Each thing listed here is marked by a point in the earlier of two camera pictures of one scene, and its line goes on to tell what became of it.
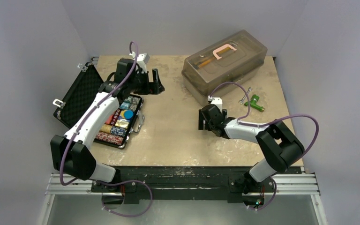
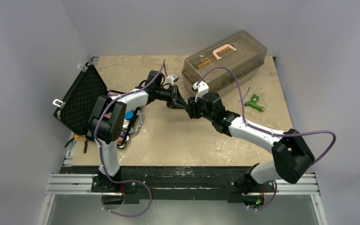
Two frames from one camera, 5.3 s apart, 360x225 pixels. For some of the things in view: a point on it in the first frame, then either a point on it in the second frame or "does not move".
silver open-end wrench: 241,101 does not move
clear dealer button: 123,123 does not move
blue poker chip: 128,114 does not move
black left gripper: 147,89 → 179,102
